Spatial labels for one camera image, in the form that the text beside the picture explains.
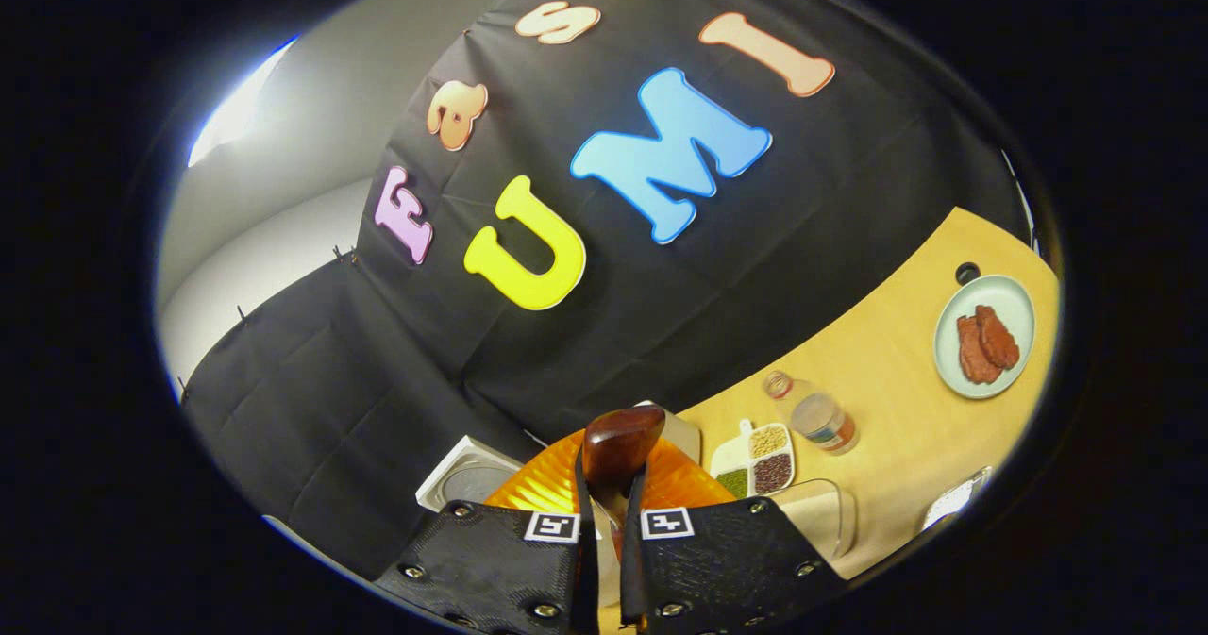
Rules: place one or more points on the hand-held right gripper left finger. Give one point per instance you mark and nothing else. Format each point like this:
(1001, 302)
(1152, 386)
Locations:
(491, 559)

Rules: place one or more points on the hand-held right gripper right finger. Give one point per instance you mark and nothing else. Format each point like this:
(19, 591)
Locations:
(727, 559)

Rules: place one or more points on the white rice cooker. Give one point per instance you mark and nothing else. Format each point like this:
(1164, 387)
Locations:
(462, 475)

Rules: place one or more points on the brown wooden spoon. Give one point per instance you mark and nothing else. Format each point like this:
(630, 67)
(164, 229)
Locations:
(618, 442)

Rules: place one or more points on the white divided grain dish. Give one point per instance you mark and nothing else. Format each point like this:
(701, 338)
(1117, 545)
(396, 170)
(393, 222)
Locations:
(769, 456)

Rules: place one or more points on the white toaster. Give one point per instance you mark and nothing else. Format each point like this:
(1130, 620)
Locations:
(681, 437)

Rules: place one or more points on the clear plastic water bottle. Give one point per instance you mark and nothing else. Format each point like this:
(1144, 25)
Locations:
(821, 418)

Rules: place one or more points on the black backdrop cloth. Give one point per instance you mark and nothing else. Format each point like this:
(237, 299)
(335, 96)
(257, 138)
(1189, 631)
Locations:
(755, 267)

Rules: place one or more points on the pale green plate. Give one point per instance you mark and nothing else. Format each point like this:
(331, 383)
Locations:
(1010, 305)

